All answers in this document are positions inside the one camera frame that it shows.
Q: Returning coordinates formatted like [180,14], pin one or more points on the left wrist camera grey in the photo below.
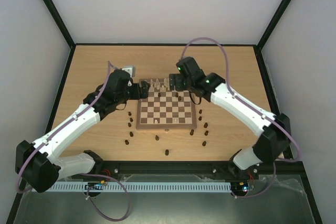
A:
[130,70]

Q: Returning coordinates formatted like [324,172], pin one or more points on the light blue cable duct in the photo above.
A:
[143,187]

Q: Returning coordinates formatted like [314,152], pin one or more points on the white knight piece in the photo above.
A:
[151,84]

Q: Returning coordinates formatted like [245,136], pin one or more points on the wooden chess board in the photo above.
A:
[165,109]

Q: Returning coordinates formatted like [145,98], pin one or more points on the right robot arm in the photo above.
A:
[272,131]

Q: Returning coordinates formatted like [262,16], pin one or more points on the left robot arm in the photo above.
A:
[39,163]

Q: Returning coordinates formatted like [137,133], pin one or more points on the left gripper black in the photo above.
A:
[145,91]

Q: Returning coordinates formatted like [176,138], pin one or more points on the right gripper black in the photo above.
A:
[174,82]

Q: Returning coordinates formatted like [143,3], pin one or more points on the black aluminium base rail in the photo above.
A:
[213,169]

